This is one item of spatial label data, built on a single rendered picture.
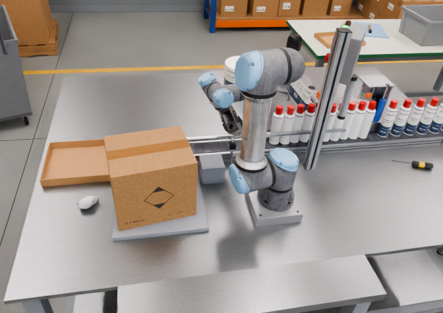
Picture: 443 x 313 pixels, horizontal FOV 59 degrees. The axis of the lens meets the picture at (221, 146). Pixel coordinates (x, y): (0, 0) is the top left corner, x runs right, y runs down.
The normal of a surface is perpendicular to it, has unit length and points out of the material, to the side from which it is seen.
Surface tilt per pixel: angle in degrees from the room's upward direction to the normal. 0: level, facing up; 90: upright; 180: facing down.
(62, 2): 90
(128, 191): 90
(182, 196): 90
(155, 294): 0
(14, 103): 93
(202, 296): 0
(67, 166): 0
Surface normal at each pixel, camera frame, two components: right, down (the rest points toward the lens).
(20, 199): 0.06, -0.79
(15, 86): 0.49, 0.60
